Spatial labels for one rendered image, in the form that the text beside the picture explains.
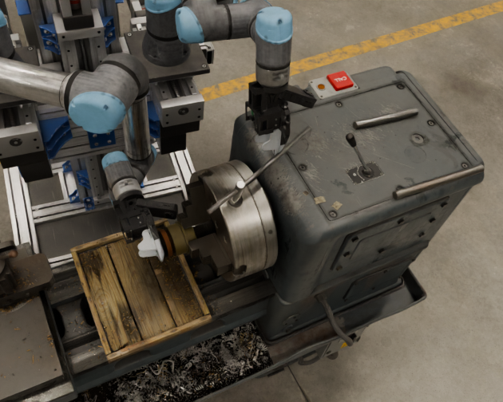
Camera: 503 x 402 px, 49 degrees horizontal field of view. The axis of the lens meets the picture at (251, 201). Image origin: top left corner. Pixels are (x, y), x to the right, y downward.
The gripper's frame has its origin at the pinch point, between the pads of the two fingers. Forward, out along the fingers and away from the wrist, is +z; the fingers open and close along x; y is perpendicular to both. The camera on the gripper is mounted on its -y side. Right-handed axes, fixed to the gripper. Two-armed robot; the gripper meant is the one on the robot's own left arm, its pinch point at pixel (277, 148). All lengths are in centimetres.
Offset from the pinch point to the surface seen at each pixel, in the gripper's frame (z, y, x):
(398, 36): 90, -192, -176
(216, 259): 24.3, 20.5, 6.6
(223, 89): 92, -58, -169
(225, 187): 8.7, 13.6, -1.9
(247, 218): 13.2, 11.5, 6.6
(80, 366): 49, 61, 5
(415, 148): 9.0, -39.8, 6.5
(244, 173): 8.5, 7.1, -4.3
